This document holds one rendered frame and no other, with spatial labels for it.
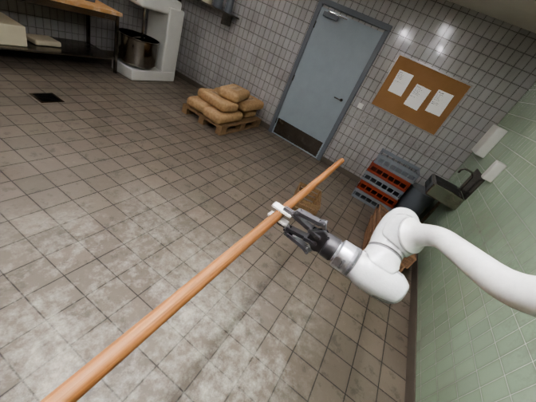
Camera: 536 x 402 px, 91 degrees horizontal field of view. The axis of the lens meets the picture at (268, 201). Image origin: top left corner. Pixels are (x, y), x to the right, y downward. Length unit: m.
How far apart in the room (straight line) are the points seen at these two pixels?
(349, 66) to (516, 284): 4.26
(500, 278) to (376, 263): 0.28
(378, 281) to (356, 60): 4.10
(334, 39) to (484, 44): 1.88
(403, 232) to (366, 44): 4.00
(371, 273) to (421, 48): 4.03
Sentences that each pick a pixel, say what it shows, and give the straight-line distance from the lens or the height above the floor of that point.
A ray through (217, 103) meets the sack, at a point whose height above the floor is 0.40.
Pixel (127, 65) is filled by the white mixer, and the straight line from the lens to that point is 5.57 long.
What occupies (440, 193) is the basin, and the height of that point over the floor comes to 0.82.
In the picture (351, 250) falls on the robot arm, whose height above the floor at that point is 1.23.
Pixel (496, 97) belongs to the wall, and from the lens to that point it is 4.64.
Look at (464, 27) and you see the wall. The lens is 4.62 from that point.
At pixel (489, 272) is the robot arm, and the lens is 0.65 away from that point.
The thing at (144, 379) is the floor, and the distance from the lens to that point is 1.76.
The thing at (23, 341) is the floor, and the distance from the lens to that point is 1.90.
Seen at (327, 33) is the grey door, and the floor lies 1.79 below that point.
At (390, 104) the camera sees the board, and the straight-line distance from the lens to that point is 4.56.
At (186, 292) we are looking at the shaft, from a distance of 0.54.
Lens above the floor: 1.66
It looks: 32 degrees down
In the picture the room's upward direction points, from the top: 25 degrees clockwise
